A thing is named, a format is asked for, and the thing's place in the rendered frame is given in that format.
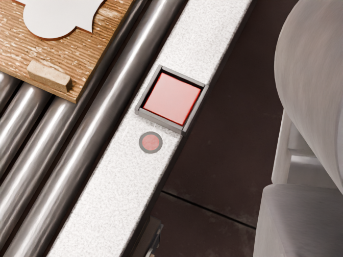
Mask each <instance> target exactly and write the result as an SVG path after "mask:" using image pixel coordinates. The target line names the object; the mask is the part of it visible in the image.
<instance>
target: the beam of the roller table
mask: <svg viewBox="0 0 343 257"><path fill-rule="evenodd" d="M257 1H258V0H189V1H188V3H187V4H186V6H185V8H184V10H183V12H182V13H181V15H180V17H179V19H178V21H177V22H176V24H175V26H174V28H173V30H172V31H171V33H170V35H169V37H168V39H167V40H166V42H165V44H164V46H163V48H162V49H161V51H160V53H159V55H158V57H157V58H156V60H155V62H154V64H153V66H152V67H151V69H150V71H149V72H148V74H147V76H146V78H145V80H144V81H143V83H142V85H141V87H140V89H139V90H138V92H137V94H136V96H135V98H134V99H133V101H132V103H131V105H130V107H129V108H128V110H127V112H126V114H125V116H124V117H123V119H122V121H121V123H120V125H119V126H118V128H117V130H116V132H115V134H114V135H113V137H112V139H111V141H110V143H109V144H108V146H107V148H106V150H105V152H104V153H103V155H102V157H101V159H100V161H99V162H98V164H97V166H96V168H95V170H94V171H93V173H92V175H91V177H90V179H89V180H88V182H87V184H86V186H85V188H84V189H83V191H82V193H81V195H80V197H79V198H78V200H77V202H76V204H75V206H74V207H73V209H72V211H71V213H70V215H69V216H68V218H67V220H66V221H65V223H64V225H63V227H62V229H61V230H60V232H59V234H58V236H57V238H56V240H55V241H54V243H53V245H52V247H51V248H50V250H49V252H48V254H47V256H46V257H128V256H129V254H130V252H131V250H132V248H133V246H134V244H135V242H136V240H137V238H138V236H139V234H140V232H141V230H142V228H143V226H144V224H145V222H146V220H147V218H148V216H149V214H150V213H151V211H152V209H153V207H154V205H155V203H156V201H157V199H158V197H159V195H160V193H161V191H162V189H163V187H164V185H165V183H166V181H167V179H168V177H169V175H170V173H171V171H172V169H173V167H174V165H175V163H176V161H177V159H178V157H179V155H180V153H181V151H182V149H183V147H184V145H185V143H186V141H187V139H188V137H189V135H190V133H191V131H192V129H193V127H194V125H195V123H196V121H197V119H198V117H199V115H200V113H201V111H202V109H203V108H204V106H205V104H206V102H207V100H208V98H209V96H210V94H211V92H212V90H213V88H214V86H215V84H216V82H217V80H218V78H219V76H220V74H221V72H222V70H223V68H224V66H225V64H226V62H227V60H228V58H229V56H230V54H231V52H232V50H233V48H234V46H235V44H236V42H237V40H238V38H239V36H240V34H241V32H242V30H243V28H244V26H245V25H246V23H247V21H248V19H249V17H250V15H251V13H252V11H253V9H254V7H255V5H256V3H257ZM159 64H161V65H162V66H165V67H167V68H170V69H172V70H174V71H177V72H179V73H181V74H183V75H186V76H188V77H190V78H193V79H195V80H197V81H199V82H202V83H204V84H205V85H209V92H208V94H207V95H206V97H205V99H204V101H203V103H202V105H201V107H200V109H199V111H198V113H197V115H196V117H195V119H194V121H193V123H192V125H191V127H190V129H189V131H188V133H187V135H186V137H184V136H182V135H180V134H178V133H175V132H173V131H171V130H169V129H167V128H164V127H162V126H160V125H158V124H156V123H153V122H151V121H149V120H147V119H144V118H142V117H140V116H139V115H136V114H135V112H134V109H135V107H136V105H137V103H138V101H139V100H140V98H141V96H142V94H143V92H144V90H145V89H146V87H147V85H148V83H149V81H150V79H151V78H152V76H153V74H154V72H155V70H156V69H157V67H158V65H159ZM150 131H152V132H156V133H158V134H159V135H160V136H161V138H162V140H163V145H162V148H161V149H160V150H159V151H158V152H157V153H153V154H149V153H145V152H143V151H142V150H141V149H140V147H139V138H140V137H141V135H142V134H144V133H146V132H150Z"/></svg>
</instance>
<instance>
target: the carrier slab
mask: <svg viewBox="0 0 343 257"><path fill-rule="evenodd" d="M135 2H136V0H107V1H106V2H105V3H103V4H102V6H101V7H100V9H99V11H98V12H97V14H96V16H95V17H94V20H93V25H92V35H91V34H88V33H86V32H83V31H81V30H79V29H76V30H75V31H74V32H73V33H72V34H71V35H69V36H68V37H66V38H63V39H61V40H56V41H46V40H41V39H39V38H37V37H35V36H33V35H32V34H31V33H30V32H29V31H28V29H27V27H26V25H25V22H24V19H23V12H24V9H25V6H22V5H20V4H18V3H15V2H13V1H12V0H0V71H2V72H4V73H6V74H9V75H11V76H13V77H15V78H18V79H20V80H22V81H25V82H27V83H29V84H31V85H34V86H36V87H38V88H41V89H43V90H45V91H47V92H50V93H52V94H54V95H56V96H59V97H61V98H63V99H66V100H68V101H70V102H73V103H75V104H77V103H78V101H79V99H80V97H81V96H82V94H83V92H84V91H85V89H86V87H87V85H88V84H89V82H90V80H91V78H92V77H93V75H94V73H95V71H96V70H97V68H98V66H99V64H100V63H101V61H102V59H103V57H104V56H105V54H106V52H107V50H108V49H109V47H110V45H111V43H112V42H113V40H114V38H115V36H116V35H117V33H118V31H119V29H120V28H121V26H122V24H123V22H124V21H125V19H126V18H127V16H128V14H129V12H130V11H131V9H132V7H133V5H134V4H135ZM32 60H34V61H36V62H37V63H39V64H41V65H43V66H46V67H48V68H51V69H54V70H57V71H59V72H61V73H64V74H66V75H68V76H70V77H71V80H72V87H71V89H70V90H69V92H68V93H65V92H62V91H59V90H57V89H54V88H52V87H50V86H48V85H46V84H44V83H41V82H39V81H36V80H34V79H32V78H30V77H29V75H28V72H27V67H28V65H29V63H30V62H31V61H32Z"/></svg>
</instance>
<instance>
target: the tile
mask: <svg viewBox="0 0 343 257"><path fill-rule="evenodd" d="M12 1H13V2H15V3H18V4H20V5H22V6H25V8H24V12H23V19H24V23H25V25H26V27H27V29H28V31H29V32H30V33H31V34H32V35H33V36H35V37H37V38H39V39H41V40H46V41H56V40H61V39H63V38H66V37H68V36H69V35H71V34H72V33H73V32H74V31H75V30H76V29H79V30H81V31H83V32H86V33H88V34H91V35H92V25H93V20H94V17H95V16H96V14H97V12H98V11H99V9H100V7H101V6H102V4H103V3H105V2H106V1H107V0H12Z"/></svg>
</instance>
